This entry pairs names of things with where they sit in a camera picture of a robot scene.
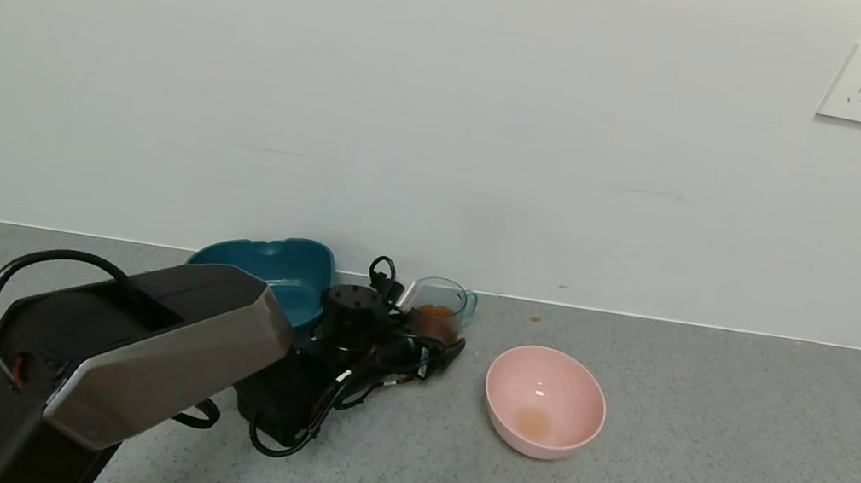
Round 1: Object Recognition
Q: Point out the translucent blue ribbed cup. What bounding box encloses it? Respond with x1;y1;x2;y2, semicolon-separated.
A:
396;272;481;351

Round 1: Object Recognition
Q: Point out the pink bowl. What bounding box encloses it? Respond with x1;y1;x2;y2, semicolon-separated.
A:
474;338;616;469

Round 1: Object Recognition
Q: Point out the black camera cable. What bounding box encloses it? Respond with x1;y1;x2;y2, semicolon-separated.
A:
364;254;404;298

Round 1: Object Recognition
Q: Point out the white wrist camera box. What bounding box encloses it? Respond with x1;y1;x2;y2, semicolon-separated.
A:
394;276;418;313

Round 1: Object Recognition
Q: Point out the black wrist cable harness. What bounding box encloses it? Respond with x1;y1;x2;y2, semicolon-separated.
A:
244;311;459;483

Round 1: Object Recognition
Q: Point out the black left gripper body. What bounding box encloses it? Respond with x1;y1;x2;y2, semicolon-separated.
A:
375;332;441;382

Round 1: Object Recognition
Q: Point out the orange red liquid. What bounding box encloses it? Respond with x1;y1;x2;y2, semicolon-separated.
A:
410;302;464;347

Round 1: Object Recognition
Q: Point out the dark teal plastic basin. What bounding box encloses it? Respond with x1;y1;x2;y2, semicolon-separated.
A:
177;221;342;342

